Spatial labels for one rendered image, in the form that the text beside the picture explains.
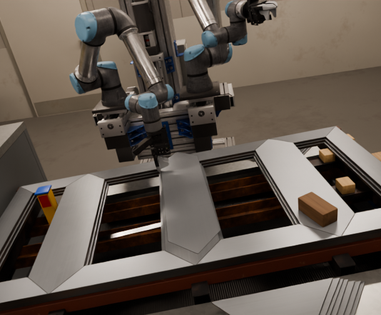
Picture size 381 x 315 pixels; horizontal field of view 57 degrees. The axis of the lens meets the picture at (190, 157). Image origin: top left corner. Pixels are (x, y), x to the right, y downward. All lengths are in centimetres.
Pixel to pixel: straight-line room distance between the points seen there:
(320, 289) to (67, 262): 78
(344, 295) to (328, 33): 475
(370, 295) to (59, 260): 96
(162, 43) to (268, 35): 341
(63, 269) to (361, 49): 518
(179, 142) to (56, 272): 111
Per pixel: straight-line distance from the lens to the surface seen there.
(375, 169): 152
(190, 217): 129
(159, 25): 211
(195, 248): 116
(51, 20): 569
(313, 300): 108
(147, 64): 164
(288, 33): 544
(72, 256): 129
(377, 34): 583
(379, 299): 116
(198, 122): 189
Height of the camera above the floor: 161
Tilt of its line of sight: 27 degrees down
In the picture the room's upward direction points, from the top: 11 degrees counter-clockwise
